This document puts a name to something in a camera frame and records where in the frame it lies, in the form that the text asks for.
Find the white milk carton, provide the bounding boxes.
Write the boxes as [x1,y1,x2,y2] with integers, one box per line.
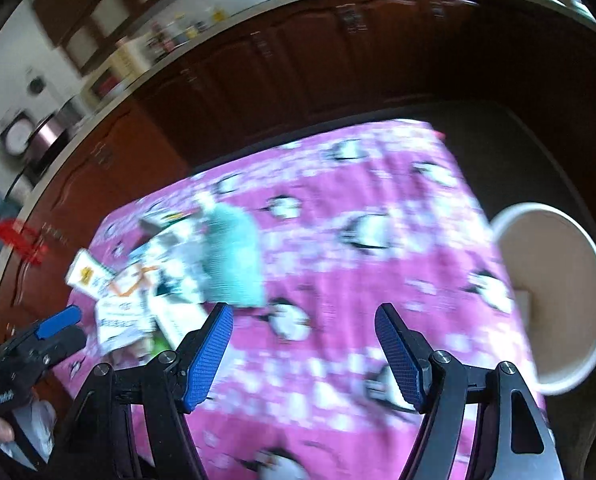
[65,248,115,300]

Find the small white box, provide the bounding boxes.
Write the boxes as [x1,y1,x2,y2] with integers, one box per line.
[150,296,209,350]

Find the white star snack bag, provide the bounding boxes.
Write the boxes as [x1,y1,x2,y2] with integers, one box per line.
[95,262,159,360]

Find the green scrubbing cloth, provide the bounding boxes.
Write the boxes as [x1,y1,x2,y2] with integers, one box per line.
[196,192,265,308]

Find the white plastic wrapper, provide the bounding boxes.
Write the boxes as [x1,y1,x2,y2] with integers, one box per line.
[135,214,209,304]

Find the white round trash bin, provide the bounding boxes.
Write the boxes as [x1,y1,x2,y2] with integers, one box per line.
[491,203,596,396]

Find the round kitchen scale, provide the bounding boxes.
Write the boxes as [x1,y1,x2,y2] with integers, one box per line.
[0,110,36,158]

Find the white gloved left hand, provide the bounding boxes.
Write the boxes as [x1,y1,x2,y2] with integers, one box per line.
[0,400,57,470]

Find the red tassel ornament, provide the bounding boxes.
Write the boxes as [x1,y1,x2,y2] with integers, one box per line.
[0,218,48,266]

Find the pink penguin tablecloth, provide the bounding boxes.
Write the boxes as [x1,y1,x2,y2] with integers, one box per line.
[62,118,550,480]

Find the silver rice cooker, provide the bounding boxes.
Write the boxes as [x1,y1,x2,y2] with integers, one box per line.
[25,98,84,176]

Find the cream microwave oven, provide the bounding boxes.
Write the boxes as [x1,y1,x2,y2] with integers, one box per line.
[81,38,153,107]

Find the dark wooden base cabinets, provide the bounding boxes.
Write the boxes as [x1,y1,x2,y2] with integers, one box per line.
[0,0,596,334]

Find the wooden upper cabinets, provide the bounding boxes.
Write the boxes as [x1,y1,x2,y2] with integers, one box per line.
[32,0,161,76]

